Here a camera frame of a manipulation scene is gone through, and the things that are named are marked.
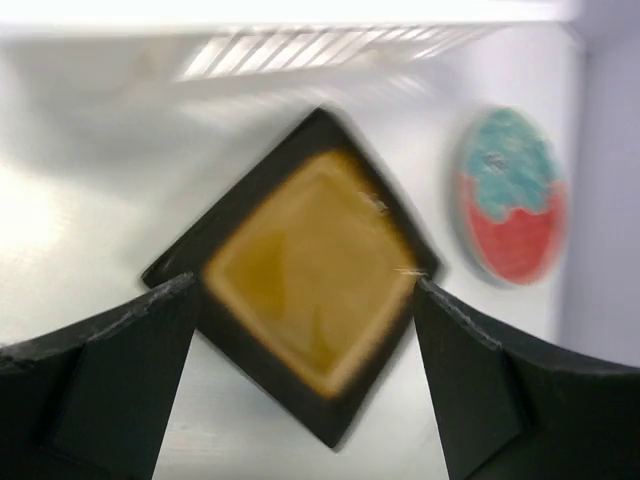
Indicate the yellow square black-rimmed plate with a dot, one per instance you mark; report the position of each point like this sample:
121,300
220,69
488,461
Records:
320,369

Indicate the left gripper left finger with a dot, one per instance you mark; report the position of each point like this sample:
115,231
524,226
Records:
92,400

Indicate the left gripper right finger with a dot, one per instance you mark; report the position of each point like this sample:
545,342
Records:
509,405

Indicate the small red teal round plate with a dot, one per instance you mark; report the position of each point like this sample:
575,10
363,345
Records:
508,197

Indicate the white plastic dish rack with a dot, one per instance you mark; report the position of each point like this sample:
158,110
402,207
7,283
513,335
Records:
71,99

